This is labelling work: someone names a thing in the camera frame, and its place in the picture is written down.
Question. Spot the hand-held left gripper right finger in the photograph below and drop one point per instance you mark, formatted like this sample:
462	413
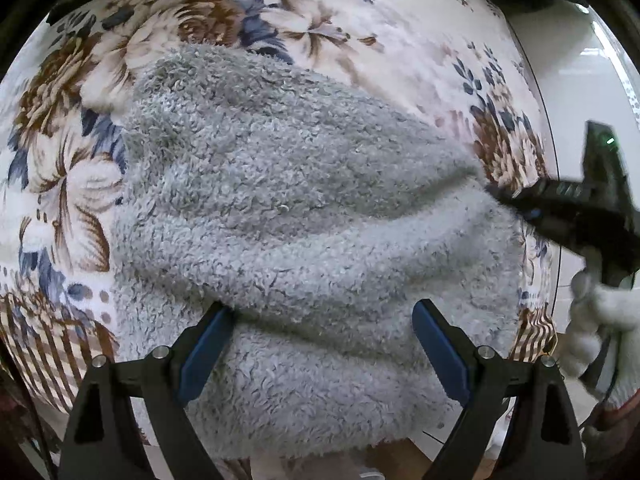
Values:
440	352

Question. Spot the floral printed blanket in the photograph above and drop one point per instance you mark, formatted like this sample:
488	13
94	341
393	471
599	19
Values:
350	25

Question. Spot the person's right forearm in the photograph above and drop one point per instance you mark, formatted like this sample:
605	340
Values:
617	427

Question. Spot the brown wooden furniture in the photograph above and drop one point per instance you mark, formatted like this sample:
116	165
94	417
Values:
395	457

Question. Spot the grey fleece pants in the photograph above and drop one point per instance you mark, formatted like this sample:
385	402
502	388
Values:
300	185

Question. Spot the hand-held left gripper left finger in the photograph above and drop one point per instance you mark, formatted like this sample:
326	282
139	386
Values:
205	355

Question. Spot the person's right hand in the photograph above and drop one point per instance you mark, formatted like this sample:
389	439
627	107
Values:
625	330

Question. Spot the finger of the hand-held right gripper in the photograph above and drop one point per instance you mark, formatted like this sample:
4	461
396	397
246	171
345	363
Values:
515	193
534	215

